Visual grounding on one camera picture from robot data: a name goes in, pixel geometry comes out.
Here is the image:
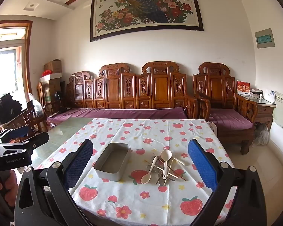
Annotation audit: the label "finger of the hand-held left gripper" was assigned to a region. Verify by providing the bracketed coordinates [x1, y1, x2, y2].
[0, 132, 50, 157]
[0, 125, 33, 144]

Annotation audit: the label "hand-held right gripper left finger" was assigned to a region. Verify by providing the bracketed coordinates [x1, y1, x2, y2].
[14, 138, 94, 226]

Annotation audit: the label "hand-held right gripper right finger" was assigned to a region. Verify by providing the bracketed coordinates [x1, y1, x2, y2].
[187, 138, 267, 226]

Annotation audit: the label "rectangular metal tin container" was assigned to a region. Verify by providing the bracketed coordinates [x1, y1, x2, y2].
[93, 142, 132, 182]

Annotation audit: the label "cream plastic spoon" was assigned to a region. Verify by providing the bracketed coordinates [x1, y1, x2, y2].
[160, 150, 173, 180]
[141, 157, 158, 185]

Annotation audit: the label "stainless steel fork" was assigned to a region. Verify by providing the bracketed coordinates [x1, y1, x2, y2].
[146, 160, 176, 182]

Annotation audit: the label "person's left hand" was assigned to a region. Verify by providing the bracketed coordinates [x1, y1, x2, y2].
[0, 169, 23, 192]

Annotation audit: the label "carved wooden chair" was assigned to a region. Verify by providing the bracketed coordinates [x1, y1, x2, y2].
[3, 99, 48, 133]

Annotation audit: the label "black fluffy garment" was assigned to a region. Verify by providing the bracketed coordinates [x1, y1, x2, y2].
[0, 94, 23, 126]

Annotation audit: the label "clear plastic bag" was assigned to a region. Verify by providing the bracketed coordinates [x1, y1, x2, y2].
[28, 94, 46, 118]

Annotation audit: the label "white plastic stool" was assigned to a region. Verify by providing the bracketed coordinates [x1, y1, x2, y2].
[207, 122, 218, 135]

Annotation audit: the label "black desk lamp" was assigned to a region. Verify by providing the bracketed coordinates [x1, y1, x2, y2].
[53, 91, 70, 113]

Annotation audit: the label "purple armchair cushion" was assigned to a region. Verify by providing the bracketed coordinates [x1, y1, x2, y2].
[208, 108, 254, 130]

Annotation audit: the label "stacked cardboard boxes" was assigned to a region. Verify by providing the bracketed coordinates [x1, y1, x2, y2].
[39, 78, 66, 110]

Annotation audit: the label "white cardboard box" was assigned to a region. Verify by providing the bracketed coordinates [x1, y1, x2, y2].
[40, 72, 62, 80]

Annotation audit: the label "grey plastic bag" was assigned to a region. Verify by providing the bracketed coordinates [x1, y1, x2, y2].
[253, 122, 270, 146]

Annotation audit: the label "strawberry flower printed tablecloth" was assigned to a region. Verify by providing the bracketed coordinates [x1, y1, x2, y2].
[36, 118, 236, 226]

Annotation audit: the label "brown cardboard box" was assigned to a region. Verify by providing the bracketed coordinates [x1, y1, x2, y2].
[44, 59, 62, 74]

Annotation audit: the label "wooden side table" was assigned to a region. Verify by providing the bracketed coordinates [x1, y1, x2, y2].
[237, 92, 276, 132]

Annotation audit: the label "carved wooden armchair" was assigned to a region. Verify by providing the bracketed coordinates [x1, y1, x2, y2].
[193, 62, 258, 156]

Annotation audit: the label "carved wooden sofa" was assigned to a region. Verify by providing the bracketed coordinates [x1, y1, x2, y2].
[47, 62, 198, 128]

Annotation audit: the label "white tabletop device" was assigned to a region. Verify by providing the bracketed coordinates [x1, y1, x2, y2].
[263, 89, 276, 103]

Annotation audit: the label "framed peacock flower painting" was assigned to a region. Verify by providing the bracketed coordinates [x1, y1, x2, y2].
[90, 0, 204, 42]

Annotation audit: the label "wooden door frame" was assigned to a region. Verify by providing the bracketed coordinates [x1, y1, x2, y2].
[0, 21, 34, 99]

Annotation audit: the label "white wall distribution box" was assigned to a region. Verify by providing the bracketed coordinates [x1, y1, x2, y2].
[272, 91, 283, 129]

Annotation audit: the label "grey wall panel box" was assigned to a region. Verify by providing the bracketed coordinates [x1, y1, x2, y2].
[254, 28, 276, 49]

